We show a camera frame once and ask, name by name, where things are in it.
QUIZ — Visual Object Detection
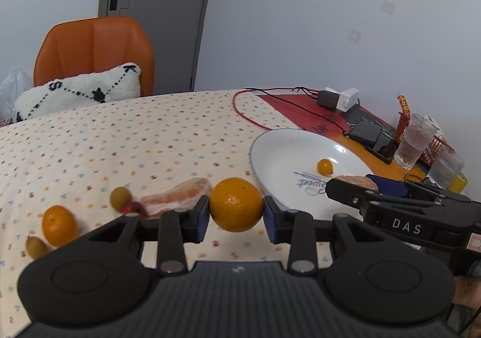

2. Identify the yellow box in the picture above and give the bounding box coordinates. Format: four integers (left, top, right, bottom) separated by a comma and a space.
449, 173, 469, 194

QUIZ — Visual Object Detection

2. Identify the white pillow black pattern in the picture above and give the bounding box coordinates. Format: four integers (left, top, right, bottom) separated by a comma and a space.
14, 63, 142, 122

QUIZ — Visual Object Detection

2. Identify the grey door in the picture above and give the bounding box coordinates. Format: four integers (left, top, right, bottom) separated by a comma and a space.
98, 0, 220, 92

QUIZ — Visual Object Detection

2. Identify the translucent plastic bag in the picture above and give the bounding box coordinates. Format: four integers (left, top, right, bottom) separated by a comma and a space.
0, 69, 34, 124

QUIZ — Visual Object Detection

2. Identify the red cherry tomato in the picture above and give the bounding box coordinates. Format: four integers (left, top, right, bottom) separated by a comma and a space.
122, 201, 145, 216

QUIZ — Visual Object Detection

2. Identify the red yellow packet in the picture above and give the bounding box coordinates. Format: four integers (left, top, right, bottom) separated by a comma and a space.
397, 94, 413, 115

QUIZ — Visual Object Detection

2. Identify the white oval plate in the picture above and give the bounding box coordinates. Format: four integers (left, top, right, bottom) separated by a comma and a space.
250, 128, 376, 221

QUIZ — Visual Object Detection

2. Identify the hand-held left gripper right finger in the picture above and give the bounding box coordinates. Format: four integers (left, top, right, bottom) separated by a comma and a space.
263, 196, 393, 275

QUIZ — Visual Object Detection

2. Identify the orange chair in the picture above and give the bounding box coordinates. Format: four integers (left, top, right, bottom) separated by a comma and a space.
33, 16, 155, 98

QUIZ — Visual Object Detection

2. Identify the white charger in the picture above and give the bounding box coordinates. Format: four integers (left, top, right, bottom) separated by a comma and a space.
325, 87, 360, 112

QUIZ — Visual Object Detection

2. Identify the black cable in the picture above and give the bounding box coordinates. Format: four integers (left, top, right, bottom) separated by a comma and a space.
244, 87, 352, 136

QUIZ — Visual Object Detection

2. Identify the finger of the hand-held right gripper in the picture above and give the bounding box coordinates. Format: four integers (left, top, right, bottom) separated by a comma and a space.
325, 178, 381, 217
365, 174, 444, 198

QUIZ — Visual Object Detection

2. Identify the black phone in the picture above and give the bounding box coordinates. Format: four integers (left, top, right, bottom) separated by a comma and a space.
365, 132, 399, 164

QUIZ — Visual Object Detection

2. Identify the small orange tangerine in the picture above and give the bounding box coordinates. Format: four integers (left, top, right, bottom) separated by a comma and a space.
41, 205, 78, 247

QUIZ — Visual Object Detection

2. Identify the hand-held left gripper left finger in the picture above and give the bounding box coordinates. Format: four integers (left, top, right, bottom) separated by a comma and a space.
81, 195, 210, 275

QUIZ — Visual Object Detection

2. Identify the red orange printed mat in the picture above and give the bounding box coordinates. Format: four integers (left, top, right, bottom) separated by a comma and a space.
256, 89, 467, 190

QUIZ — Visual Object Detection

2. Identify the clear wrapped snack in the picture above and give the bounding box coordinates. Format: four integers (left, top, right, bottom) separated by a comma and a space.
424, 114, 449, 140

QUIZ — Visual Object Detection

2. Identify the dark grey charger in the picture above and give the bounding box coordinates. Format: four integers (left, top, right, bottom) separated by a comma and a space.
317, 90, 341, 109

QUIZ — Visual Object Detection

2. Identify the large orange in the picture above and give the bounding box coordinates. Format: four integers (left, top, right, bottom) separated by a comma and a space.
209, 177, 264, 233

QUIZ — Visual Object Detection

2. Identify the orange wire basket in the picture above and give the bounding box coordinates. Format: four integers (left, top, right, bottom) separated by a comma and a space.
394, 112, 457, 166

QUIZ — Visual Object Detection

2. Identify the green round fruit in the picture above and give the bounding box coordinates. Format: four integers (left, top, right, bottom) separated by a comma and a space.
110, 187, 132, 211
25, 236, 50, 260

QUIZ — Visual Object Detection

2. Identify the clear drinking glass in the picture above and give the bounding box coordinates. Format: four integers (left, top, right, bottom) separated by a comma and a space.
426, 144, 466, 189
393, 113, 439, 171

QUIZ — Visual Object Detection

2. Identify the black power bank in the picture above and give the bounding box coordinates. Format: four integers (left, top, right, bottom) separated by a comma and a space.
348, 120, 383, 145

